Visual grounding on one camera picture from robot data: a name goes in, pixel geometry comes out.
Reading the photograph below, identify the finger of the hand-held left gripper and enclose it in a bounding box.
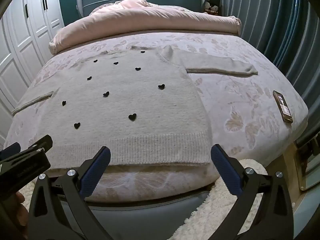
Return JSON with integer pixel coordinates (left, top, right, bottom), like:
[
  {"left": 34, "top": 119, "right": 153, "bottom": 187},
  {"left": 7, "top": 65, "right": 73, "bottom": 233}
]
[
  {"left": 0, "top": 142, "right": 21, "bottom": 159},
  {"left": 26, "top": 134, "right": 54, "bottom": 155}
]

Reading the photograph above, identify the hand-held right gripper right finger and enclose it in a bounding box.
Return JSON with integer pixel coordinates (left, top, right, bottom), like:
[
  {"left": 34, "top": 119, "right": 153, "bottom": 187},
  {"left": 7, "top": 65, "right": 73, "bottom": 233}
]
[{"left": 211, "top": 144, "right": 295, "bottom": 240}]

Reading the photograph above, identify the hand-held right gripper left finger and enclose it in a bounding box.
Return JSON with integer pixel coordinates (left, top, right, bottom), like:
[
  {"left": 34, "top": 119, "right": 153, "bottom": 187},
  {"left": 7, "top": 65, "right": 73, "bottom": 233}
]
[{"left": 28, "top": 145, "right": 115, "bottom": 240}]

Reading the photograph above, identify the grey sweater with black hearts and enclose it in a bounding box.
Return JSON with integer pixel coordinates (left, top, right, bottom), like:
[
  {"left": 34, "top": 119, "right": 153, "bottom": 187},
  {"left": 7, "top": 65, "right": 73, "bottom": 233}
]
[{"left": 11, "top": 44, "right": 259, "bottom": 168}]

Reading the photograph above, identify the person's left hand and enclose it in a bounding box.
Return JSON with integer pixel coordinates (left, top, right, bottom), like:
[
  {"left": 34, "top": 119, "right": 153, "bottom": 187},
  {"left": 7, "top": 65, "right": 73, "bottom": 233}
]
[{"left": 14, "top": 191, "right": 30, "bottom": 233}]

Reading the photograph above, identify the white fluffy rug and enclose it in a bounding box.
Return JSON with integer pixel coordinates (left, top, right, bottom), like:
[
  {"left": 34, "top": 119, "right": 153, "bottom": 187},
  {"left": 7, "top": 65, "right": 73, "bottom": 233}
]
[{"left": 19, "top": 159, "right": 266, "bottom": 240}]

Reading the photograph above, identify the floral pink bed sheet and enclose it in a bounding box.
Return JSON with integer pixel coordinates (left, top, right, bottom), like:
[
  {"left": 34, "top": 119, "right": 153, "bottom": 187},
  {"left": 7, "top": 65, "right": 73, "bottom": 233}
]
[{"left": 4, "top": 32, "right": 309, "bottom": 203}]

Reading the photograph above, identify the dark furniture piece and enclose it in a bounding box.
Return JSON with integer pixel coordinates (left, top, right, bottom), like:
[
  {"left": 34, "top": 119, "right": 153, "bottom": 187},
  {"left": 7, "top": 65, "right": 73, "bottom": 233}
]
[{"left": 294, "top": 136, "right": 320, "bottom": 191}]

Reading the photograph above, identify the black smartphone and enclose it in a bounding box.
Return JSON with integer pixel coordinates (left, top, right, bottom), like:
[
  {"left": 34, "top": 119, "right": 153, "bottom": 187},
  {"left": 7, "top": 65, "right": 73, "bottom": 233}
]
[{"left": 272, "top": 90, "right": 294, "bottom": 124}]

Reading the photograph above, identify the blue-grey curtain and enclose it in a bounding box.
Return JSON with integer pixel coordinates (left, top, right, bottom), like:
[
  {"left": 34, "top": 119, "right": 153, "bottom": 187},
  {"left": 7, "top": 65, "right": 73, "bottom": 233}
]
[{"left": 221, "top": 0, "right": 320, "bottom": 142}]

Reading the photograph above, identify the pink pillow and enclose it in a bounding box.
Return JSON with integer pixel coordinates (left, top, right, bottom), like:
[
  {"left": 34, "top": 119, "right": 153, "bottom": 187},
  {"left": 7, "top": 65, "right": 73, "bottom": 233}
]
[{"left": 114, "top": 0, "right": 161, "bottom": 10}]

